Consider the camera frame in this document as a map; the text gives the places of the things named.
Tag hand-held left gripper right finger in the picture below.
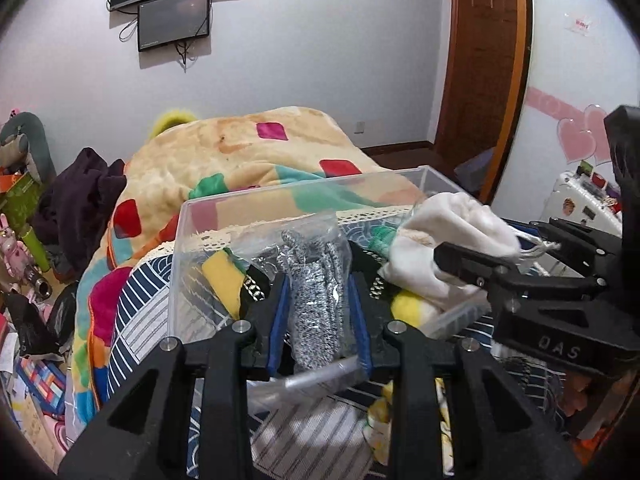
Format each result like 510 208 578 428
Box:
348 274 585 480

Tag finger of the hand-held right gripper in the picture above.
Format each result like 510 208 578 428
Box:
530 217 623 273
433 242 608 311

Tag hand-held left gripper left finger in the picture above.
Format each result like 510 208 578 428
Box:
59 276 292 480

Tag bagged grey speckled cloth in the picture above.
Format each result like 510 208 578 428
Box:
231 211 355 376

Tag white drawstring cloth pouch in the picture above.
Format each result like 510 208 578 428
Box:
378 194 562 306

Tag clear plastic storage box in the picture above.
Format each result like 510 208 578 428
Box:
168 165 488 348

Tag person's right hand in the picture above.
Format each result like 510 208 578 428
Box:
559 370 593 418

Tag white sticker-covered suitcase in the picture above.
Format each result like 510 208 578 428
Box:
540 170 623 233

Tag yellow sponge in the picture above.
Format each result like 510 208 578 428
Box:
201 249 248 306

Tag yellow printed cloth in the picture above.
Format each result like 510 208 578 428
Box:
364 377 453 468

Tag navy white striped bedsheet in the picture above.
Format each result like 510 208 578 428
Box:
107 215 571 480

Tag colourful patterned fleece blanket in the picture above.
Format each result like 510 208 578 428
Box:
67 106 441 441

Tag brown wooden door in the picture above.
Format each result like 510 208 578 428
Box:
432 0 532 201

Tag yellow plush toy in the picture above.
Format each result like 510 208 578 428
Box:
152 108 197 136

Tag dark purple clothing heap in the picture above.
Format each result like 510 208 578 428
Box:
31 147 127 273

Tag black plastic bag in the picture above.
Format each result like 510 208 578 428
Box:
4 280 80 356

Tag pink plush rabbit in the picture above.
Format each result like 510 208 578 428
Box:
0 214 32 281

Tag grey plush toy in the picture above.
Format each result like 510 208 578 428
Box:
0 111 57 183

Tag pink heart wall stickers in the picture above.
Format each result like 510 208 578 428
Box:
527 86 613 165

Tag small black wall monitor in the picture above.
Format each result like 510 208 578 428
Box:
137 0 211 53

